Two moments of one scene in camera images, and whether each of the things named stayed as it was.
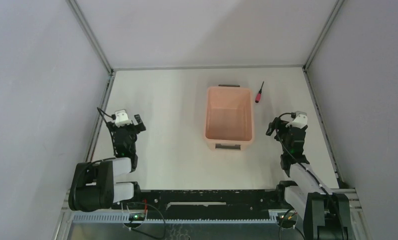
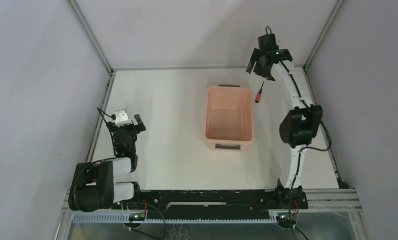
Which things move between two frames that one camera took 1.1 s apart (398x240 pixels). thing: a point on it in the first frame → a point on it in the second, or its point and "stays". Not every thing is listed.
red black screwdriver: (258, 95) stays
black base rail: (209, 201) stays
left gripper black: (126, 127) stays
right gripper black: (281, 125) → (257, 56)
